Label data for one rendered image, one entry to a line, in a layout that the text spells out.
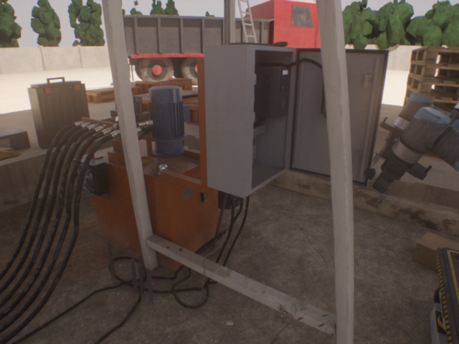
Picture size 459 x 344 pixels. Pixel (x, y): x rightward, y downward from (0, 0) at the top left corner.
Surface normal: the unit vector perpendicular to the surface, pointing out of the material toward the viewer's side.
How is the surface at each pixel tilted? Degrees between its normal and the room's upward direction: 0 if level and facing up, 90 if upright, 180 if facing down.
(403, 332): 0
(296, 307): 0
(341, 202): 93
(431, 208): 41
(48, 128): 90
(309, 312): 0
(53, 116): 90
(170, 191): 90
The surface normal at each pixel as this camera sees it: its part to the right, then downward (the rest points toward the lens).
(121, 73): 0.80, 0.24
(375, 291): 0.00, -0.93
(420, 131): -0.79, 0.25
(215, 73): -0.59, 0.29
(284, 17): 0.35, 0.28
